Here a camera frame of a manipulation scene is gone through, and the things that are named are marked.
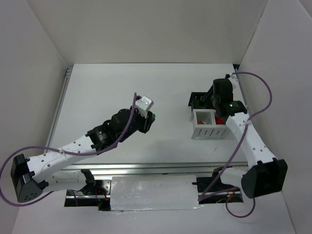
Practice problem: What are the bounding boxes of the red curved lego brick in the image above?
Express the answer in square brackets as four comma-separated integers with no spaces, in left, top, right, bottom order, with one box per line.
[215,116,225,125]

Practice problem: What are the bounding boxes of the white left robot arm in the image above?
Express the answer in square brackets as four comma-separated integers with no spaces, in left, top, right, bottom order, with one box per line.
[11,108,156,203]

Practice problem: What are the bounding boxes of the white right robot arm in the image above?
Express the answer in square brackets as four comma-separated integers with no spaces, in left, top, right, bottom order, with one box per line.
[208,78,288,198]

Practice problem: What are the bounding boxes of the black slotted container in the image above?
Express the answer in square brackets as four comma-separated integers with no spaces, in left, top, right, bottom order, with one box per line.
[188,92,215,110]

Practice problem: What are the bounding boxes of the white slotted container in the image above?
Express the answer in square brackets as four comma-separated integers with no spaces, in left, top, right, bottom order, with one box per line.
[191,109,230,140]

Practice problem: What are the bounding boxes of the white taped cover panel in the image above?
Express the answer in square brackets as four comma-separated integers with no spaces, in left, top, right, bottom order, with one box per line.
[110,175,199,211]

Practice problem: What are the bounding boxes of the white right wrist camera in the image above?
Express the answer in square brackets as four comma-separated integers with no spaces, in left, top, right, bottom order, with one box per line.
[225,73,239,90]

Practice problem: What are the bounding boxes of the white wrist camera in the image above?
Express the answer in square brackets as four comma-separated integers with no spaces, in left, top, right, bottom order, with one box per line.
[225,73,239,90]
[135,96,154,118]

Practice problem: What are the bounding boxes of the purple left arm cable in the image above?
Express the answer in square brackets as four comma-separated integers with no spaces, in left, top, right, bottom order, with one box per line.
[0,92,139,208]

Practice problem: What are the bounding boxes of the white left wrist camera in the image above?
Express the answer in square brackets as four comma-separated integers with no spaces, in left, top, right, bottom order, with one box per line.
[135,96,154,118]

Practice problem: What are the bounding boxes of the aluminium front rail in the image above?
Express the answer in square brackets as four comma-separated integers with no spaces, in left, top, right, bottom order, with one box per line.
[56,162,249,176]

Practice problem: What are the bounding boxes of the aluminium rail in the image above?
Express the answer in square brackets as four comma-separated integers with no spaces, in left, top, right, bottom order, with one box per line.
[56,162,249,176]
[46,67,73,147]

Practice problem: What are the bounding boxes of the aluminium left side rail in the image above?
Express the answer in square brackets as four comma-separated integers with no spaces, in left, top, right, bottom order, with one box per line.
[46,67,73,147]

